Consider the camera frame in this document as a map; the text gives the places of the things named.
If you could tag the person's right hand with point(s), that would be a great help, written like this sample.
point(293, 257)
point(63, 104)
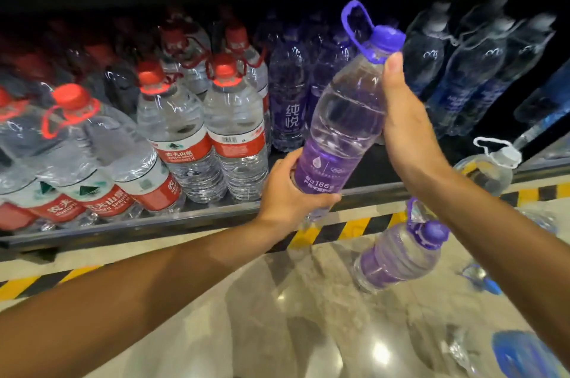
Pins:
point(409, 137)

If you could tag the person's left hand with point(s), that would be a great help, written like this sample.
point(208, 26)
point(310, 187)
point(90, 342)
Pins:
point(285, 199)

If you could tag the white-cap Aquafina large bottle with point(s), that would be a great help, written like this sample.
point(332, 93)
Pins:
point(490, 173)

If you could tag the blue-cap large water bottle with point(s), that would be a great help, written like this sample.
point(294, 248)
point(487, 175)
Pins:
point(539, 219)

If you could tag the person's right forearm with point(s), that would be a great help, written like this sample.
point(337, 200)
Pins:
point(512, 257)

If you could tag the person's left forearm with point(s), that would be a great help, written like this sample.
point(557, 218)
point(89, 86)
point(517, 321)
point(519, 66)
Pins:
point(133, 302)

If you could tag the large blue cap water bottle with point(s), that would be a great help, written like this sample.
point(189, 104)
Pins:
point(545, 101)

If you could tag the cluster of blue label large bottles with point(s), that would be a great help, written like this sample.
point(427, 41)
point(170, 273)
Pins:
point(467, 66)

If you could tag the row of small red cap bottles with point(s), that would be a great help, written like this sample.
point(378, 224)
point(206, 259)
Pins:
point(178, 146)

